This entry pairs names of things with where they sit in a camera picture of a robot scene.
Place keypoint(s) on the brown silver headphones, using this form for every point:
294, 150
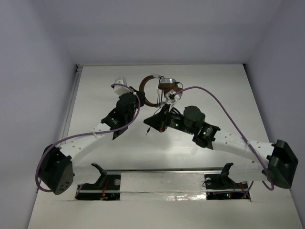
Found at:
164, 84

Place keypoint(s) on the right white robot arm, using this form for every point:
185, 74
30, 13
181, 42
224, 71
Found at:
273, 162

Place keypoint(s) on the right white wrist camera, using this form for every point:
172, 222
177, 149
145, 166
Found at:
172, 97

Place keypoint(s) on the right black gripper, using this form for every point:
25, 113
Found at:
160, 122

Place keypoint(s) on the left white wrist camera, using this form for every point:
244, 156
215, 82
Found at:
120, 86

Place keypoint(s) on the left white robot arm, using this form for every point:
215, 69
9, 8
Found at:
54, 172

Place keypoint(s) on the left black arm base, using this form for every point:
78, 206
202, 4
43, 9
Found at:
106, 188

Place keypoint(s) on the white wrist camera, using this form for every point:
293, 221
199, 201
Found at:
172, 97
120, 86

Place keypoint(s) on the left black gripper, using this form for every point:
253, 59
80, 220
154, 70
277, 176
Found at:
140, 98

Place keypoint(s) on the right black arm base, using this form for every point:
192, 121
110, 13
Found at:
219, 186

